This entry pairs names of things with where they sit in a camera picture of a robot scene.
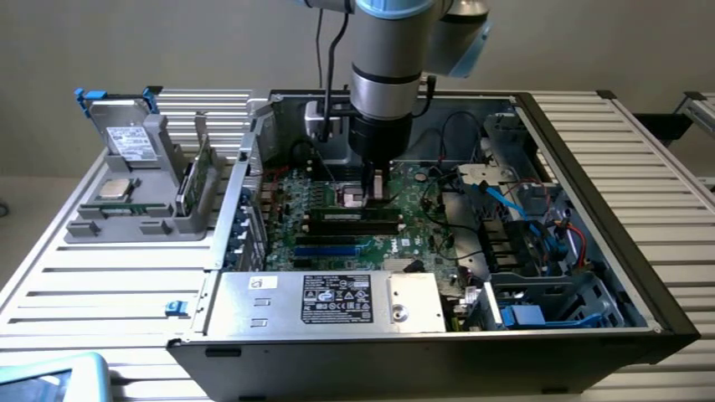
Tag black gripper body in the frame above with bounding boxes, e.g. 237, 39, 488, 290
349, 112, 416, 169

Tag green RAM stick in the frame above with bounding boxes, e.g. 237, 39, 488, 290
77, 202, 169, 211
308, 207, 403, 222

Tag black RAM slot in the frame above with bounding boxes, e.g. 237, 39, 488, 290
305, 219, 401, 236

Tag CPU socket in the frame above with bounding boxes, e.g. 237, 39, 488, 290
333, 182, 393, 209

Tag green motherboard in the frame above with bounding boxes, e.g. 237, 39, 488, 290
260, 162, 468, 290

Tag black expansion slot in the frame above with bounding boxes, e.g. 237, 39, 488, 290
293, 235, 360, 247

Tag blue expansion slot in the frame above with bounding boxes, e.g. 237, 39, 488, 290
292, 245, 360, 258

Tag grey metal disk bay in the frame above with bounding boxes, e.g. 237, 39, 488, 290
455, 111, 560, 198

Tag black case fan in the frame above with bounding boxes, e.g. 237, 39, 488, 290
504, 220, 567, 270

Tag green graphics card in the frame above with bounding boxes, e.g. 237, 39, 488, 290
175, 132, 215, 215

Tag silver power supply unit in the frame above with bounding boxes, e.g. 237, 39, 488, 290
201, 271, 448, 337

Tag blue disk caddy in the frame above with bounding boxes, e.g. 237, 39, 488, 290
499, 304, 607, 328

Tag grey parts rack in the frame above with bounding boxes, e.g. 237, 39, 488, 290
63, 111, 225, 245

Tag black open PC case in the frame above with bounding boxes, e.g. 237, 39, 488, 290
165, 89, 703, 402

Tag silver CPU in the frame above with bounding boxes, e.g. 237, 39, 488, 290
96, 178, 140, 199

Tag hard disk with blue caddy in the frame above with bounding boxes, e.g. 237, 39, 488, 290
72, 86, 164, 165

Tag black box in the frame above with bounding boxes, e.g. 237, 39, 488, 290
632, 111, 695, 148

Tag aluminium slat table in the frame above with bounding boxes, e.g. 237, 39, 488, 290
674, 90, 715, 126

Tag teal framed tablet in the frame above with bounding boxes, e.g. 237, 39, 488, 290
0, 351, 121, 402

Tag black wire loop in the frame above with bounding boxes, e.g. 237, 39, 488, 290
421, 110, 483, 169

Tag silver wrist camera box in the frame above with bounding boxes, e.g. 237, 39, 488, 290
304, 101, 353, 140

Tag short black cable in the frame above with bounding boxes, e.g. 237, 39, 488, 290
412, 75, 437, 119

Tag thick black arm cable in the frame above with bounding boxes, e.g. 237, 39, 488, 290
325, 11, 353, 126

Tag blue SATA wire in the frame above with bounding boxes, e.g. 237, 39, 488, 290
472, 178, 531, 222

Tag thin black camera cable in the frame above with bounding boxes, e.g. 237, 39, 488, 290
313, 8, 331, 143

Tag red wire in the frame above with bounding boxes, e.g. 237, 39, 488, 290
550, 222, 592, 270

